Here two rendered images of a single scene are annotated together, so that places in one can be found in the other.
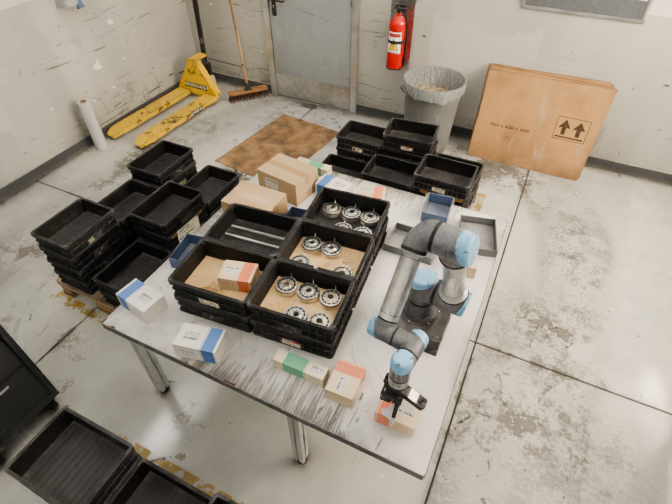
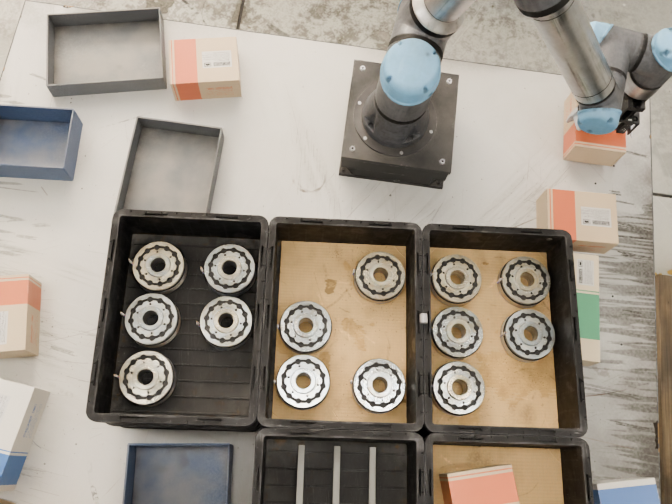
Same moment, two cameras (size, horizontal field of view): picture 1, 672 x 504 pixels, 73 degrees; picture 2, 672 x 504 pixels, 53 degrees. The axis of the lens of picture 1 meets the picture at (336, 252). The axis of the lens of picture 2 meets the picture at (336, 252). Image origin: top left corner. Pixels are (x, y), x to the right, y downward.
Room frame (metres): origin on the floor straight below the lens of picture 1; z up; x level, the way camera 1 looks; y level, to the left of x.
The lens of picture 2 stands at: (1.74, 0.27, 2.17)
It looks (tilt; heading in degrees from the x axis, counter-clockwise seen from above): 72 degrees down; 241
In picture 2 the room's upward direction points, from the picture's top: 11 degrees clockwise
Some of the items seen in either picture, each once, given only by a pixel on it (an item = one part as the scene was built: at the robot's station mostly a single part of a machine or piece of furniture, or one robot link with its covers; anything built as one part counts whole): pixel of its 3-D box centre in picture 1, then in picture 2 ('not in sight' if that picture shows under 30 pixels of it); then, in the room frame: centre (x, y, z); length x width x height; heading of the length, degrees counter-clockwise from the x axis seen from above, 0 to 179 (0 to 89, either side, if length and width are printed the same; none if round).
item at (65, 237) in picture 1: (86, 246); not in sight; (2.16, 1.65, 0.37); 0.40 x 0.30 x 0.45; 154
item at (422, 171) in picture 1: (441, 195); not in sight; (2.71, -0.79, 0.37); 0.40 x 0.30 x 0.45; 64
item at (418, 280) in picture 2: (326, 248); (343, 320); (1.57, 0.05, 0.92); 0.40 x 0.30 x 0.02; 70
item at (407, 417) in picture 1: (398, 411); (594, 126); (0.83, -0.24, 0.76); 0.16 x 0.12 x 0.07; 64
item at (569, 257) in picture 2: (301, 293); (500, 326); (1.29, 0.15, 0.92); 0.40 x 0.30 x 0.02; 70
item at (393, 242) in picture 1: (412, 242); (170, 178); (1.82, -0.42, 0.73); 0.27 x 0.20 x 0.05; 64
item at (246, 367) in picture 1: (327, 307); (295, 376); (1.67, 0.05, 0.35); 1.60 x 1.60 x 0.70; 64
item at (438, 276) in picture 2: (330, 297); (456, 278); (1.32, 0.02, 0.86); 0.10 x 0.10 x 0.01
